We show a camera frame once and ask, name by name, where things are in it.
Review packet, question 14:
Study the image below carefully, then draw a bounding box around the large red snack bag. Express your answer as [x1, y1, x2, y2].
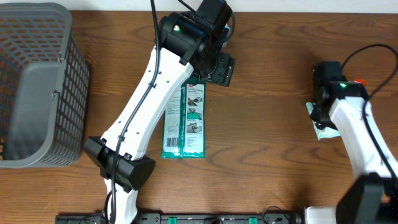
[354, 79, 366, 85]

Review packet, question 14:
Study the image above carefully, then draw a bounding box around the light green snack packet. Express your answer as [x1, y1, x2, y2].
[305, 102, 340, 140]

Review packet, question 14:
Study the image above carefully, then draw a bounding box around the white green snack packet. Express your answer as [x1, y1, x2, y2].
[161, 78, 206, 159]

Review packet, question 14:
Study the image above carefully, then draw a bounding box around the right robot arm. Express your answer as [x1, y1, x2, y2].
[302, 61, 397, 223]

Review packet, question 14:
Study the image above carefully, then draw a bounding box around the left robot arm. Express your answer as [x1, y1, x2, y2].
[83, 0, 235, 223]

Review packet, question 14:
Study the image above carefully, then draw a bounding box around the grey plastic mesh basket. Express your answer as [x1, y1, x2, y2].
[1, 2, 90, 169]

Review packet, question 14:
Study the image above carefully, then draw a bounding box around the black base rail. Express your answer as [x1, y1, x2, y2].
[55, 211, 306, 224]

